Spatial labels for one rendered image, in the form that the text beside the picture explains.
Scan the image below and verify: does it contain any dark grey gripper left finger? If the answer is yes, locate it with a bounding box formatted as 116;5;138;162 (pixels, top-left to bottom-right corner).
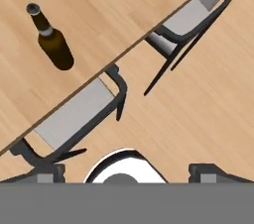
0;164;66;184

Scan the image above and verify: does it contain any dark grey chair grey seat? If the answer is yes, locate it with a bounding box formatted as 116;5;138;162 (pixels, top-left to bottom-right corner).
9;63;128;167
143;0;246;97

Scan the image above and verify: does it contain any white and black round object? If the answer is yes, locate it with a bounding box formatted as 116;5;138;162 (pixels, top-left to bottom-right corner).
82;148;169;184

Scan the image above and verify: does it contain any brown glass bottle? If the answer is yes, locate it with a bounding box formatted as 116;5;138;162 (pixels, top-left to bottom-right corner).
26;2;75;71

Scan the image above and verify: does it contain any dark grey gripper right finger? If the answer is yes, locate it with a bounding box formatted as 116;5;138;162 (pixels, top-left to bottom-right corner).
188;163;254;184

